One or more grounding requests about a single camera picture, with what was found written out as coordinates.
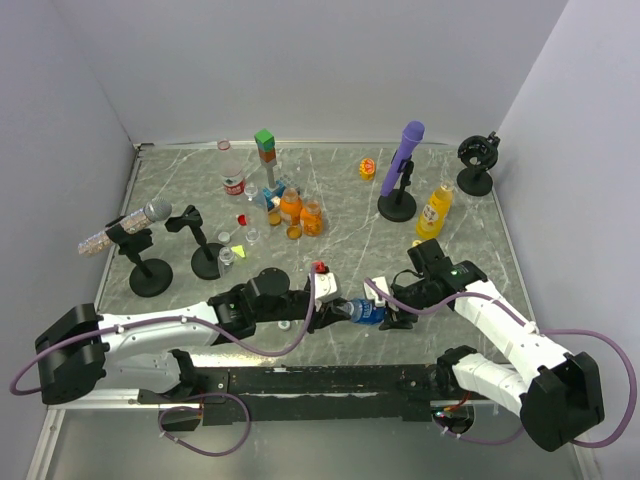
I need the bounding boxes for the blue label water bottle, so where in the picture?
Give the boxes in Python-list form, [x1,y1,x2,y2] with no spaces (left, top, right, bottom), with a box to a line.
[344,299,386,325]

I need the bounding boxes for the yellow juice bottle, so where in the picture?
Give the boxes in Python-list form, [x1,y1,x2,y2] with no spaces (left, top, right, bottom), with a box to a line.
[416,181,454,240]

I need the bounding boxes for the clear plastic bottle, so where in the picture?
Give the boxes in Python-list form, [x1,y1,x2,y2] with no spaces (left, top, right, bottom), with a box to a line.
[218,246,236,278]

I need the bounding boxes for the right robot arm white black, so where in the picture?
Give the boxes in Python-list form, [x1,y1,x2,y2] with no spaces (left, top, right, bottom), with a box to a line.
[391,239,605,452]

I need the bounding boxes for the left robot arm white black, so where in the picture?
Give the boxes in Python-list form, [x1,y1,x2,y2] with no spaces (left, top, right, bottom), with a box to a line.
[35,267,351,405]

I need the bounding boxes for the short orange bottle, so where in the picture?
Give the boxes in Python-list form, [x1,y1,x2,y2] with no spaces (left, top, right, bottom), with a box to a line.
[300,200,324,237]

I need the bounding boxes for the tall orange bottle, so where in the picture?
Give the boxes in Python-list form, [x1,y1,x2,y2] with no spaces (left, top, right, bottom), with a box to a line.
[279,187,302,226]

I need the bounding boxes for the small clear bottle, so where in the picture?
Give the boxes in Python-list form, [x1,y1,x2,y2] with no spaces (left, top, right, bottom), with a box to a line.
[244,182,267,210]

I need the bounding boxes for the red label water bottle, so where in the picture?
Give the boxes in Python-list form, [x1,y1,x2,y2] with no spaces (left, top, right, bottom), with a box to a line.
[217,139,246,196]

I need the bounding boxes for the orange cap front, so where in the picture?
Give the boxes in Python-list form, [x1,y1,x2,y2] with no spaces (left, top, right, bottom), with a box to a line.
[286,225,302,240]

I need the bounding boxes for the lime green block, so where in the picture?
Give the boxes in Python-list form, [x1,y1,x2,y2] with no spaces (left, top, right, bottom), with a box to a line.
[231,245,246,258]

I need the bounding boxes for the orange cap near bottles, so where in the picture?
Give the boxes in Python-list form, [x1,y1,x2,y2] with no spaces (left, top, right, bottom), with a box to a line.
[269,213,281,226]

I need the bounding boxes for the black microphone stand centre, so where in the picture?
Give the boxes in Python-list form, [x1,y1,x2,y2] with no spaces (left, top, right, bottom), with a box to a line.
[377,156,417,223]

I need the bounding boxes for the empty black microphone stand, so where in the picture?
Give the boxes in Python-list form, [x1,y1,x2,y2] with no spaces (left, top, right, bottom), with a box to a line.
[164,205,223,280]

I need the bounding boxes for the yellow orange toy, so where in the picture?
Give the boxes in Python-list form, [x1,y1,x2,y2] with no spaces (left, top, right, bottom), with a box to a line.
[358,158,376,181]

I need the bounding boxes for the black stand holding microphone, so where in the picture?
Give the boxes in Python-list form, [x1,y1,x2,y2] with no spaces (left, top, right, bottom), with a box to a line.
[105,216,173,298]

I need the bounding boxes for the purple microphone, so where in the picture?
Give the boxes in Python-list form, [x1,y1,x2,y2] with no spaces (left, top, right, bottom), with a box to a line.
[380,120,425,197]

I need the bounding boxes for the colourful block tower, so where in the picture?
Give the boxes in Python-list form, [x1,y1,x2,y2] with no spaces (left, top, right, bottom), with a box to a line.
[254,129,300,211]

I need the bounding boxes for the silver glitter microphone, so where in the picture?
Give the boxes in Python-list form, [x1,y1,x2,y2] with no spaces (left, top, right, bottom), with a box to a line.
[78,197,172,257]

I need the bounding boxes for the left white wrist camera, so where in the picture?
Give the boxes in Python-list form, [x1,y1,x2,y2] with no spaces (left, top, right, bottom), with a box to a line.
[311,261,341,310]

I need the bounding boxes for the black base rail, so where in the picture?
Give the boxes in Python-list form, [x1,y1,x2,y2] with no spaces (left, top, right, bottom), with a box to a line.
[137,364,466,426]

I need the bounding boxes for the purple cable loop below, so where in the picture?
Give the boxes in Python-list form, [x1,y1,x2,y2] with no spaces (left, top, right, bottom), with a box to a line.
[157,392,254,457]

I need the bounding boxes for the black ring stand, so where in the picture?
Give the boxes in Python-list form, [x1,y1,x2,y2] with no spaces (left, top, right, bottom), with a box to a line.
[456,131,501,197]

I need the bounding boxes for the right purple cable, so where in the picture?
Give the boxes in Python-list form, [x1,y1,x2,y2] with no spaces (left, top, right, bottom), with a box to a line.
[367,278,639,449]

